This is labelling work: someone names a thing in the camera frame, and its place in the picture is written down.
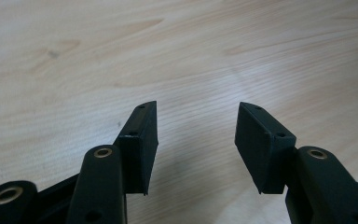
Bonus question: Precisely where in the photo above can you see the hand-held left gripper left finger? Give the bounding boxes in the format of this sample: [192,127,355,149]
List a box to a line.
[65,100,159,224]

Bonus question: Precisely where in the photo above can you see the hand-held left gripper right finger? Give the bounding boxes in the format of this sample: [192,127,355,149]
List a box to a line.
[234,101,358,224]

